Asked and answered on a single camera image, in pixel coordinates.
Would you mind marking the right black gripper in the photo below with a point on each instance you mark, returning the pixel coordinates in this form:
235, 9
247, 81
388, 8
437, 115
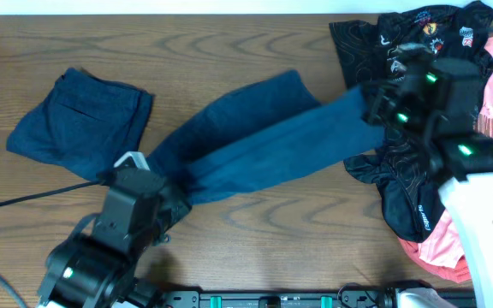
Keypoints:
378, 104

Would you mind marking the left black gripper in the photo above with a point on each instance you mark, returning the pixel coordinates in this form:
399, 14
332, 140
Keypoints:
171, 202

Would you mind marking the navy blue shorts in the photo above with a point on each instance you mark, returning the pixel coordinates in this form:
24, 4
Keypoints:
85, 124
260, 136

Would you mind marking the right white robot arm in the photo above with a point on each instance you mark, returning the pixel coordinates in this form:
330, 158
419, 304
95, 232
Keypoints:
433, 105

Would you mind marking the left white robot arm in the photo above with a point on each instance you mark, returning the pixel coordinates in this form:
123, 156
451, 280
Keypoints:
94, 267

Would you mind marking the black printed cycling jersey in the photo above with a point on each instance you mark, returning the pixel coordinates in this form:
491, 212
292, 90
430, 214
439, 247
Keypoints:
369, 52

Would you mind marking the folded navy blue shorts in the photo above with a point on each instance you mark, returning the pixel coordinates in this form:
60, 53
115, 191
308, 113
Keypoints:
85, 124

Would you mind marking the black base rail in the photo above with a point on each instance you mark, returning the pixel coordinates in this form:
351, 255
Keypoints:
352, 295

